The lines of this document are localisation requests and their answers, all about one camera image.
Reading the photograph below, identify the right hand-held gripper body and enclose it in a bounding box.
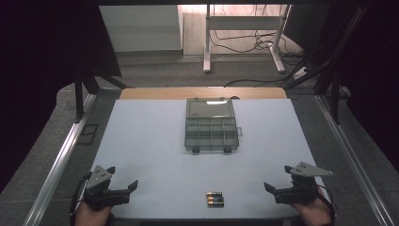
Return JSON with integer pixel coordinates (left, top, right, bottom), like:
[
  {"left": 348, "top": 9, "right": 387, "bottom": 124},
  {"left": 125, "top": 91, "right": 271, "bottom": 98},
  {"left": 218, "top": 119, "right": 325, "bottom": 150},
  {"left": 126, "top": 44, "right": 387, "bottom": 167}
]
[{"left": 274, "top": 161, "right": 334, "bottom": 205}]

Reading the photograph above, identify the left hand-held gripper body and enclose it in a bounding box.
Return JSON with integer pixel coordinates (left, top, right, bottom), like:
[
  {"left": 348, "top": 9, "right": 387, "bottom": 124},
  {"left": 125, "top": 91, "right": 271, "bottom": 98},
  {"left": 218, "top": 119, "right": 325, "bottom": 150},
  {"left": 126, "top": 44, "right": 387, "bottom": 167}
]
[{"left": 84, "top": 165, "right": 132, "bottom": 211}]

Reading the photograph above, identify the clear grey compartment box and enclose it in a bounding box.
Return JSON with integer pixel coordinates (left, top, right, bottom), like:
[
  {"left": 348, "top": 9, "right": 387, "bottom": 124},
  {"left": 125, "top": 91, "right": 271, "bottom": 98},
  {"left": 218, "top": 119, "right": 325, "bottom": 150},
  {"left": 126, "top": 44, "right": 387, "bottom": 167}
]
[{"left": 184, "top": 97, "right": 244, "bottom": 154}]

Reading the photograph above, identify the person's right hand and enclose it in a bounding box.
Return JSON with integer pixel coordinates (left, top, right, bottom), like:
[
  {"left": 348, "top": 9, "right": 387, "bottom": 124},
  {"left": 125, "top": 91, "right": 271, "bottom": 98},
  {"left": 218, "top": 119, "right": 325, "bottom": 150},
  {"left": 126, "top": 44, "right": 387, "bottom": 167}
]
[{"left": 289, "top": 188, "right": 334, "bottom": 226}]

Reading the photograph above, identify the person's left hand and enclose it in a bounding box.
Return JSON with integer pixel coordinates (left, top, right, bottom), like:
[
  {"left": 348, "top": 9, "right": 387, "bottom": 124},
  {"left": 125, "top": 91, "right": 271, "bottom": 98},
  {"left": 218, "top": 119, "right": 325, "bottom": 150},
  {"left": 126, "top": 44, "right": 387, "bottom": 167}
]
[{"left": 74, "top": 201, "right": 115, "bottom": 226}]

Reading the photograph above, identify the white table mat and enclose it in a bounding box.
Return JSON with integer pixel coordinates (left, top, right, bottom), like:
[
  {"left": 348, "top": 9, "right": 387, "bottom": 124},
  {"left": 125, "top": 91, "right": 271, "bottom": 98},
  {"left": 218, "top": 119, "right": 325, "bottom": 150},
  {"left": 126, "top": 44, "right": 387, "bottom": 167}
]
[{"left": 89, "top": 98, "right": 337, "bottom": 221}]

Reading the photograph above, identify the dark floor plate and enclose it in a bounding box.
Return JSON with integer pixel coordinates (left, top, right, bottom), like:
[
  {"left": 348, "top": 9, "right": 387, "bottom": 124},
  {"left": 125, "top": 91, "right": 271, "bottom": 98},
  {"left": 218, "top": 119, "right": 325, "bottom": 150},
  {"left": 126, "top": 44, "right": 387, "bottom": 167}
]
[{"left": 76, "top": 123, "right": 100, "bottom": 146}]

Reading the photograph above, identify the black metal stand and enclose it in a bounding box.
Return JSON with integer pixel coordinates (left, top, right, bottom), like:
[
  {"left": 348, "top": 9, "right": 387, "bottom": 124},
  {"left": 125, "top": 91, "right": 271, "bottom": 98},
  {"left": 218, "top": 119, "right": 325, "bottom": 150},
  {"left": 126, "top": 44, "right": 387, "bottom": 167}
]
[
  {"left": 280, "top": 4, "right": 370, "bottom": 125},
  {"left": 73, "top": 66, "right": 130, "bottom": 122}
]

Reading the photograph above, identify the white power strip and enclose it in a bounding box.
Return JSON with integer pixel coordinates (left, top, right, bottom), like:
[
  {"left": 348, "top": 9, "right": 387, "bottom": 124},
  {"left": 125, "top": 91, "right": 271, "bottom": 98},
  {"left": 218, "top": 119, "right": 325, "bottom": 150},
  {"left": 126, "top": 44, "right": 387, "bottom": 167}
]
[{"left": 293, "top": 66, "right": 311, "bottom": 80}]

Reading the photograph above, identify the dark curtain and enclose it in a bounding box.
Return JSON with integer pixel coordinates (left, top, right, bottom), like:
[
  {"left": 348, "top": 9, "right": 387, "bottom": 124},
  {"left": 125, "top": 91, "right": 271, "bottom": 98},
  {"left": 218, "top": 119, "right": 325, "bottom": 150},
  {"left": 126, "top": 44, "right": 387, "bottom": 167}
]
[
  {"left": 0, "top": 0, "right": 122, "bottom": 193},
  {"left": 326, "top": 0, "right": 399, "bottom": 173}
]

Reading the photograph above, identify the white cabinet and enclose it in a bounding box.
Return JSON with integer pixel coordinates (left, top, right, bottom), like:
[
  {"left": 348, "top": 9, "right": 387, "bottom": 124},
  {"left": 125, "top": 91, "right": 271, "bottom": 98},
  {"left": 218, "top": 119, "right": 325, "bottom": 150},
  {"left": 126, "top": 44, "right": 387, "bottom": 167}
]
[{"left": 99, "top": 4, "right": 184, "bottom": 53}]

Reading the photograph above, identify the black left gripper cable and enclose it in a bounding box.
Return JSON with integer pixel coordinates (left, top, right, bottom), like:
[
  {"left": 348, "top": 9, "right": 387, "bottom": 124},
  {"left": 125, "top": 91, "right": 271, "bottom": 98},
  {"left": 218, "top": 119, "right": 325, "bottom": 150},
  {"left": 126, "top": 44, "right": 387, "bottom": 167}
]
[{"left": 70, "top": 172, "right": 94, "bottom": 226}]

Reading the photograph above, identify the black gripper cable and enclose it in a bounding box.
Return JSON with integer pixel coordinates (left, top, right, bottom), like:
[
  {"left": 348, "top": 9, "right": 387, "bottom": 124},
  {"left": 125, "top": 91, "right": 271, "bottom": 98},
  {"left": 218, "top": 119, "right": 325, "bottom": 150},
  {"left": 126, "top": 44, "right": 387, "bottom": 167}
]
[
  {"left": 70, "top": 172, "right": 94, "bottom": 226},
  {"left": 315, "top": 184, "right": 337, "bottom": 225}
]

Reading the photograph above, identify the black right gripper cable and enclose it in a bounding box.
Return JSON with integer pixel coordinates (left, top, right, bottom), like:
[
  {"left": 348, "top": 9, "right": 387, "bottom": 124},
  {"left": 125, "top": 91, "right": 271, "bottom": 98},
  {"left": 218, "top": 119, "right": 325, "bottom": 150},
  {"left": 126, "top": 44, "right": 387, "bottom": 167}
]
[{"left": 315, "top": 184, "right": 337, "bottom": 225}]

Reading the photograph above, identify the aluminium rail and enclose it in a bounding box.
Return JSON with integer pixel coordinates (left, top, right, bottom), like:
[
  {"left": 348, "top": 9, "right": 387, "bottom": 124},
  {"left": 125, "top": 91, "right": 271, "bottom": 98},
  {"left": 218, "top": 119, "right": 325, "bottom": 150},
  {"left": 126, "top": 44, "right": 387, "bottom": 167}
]
[
  {"left": 314, "top": 93, "right": 395, "bottom": 226},
  {"left": 23, "top": 93, "right": 99, "bottom": 226}
]

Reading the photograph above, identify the tangle of black floor cables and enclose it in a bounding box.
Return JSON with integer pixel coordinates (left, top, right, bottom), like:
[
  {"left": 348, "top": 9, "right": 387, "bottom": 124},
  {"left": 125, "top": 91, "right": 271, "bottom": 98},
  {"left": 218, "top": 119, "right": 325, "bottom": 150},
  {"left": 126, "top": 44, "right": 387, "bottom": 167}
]
[{"left": 209, "top": 4, "right": 304, "bottom": 58}]

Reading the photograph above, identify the white desk frame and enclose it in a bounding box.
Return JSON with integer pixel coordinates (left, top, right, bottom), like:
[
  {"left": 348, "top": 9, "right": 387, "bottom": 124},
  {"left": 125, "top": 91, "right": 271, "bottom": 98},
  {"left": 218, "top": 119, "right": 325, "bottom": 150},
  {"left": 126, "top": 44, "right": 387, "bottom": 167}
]
[{"left": 202, "top": 4, "right": 292, "bottom": 74}]

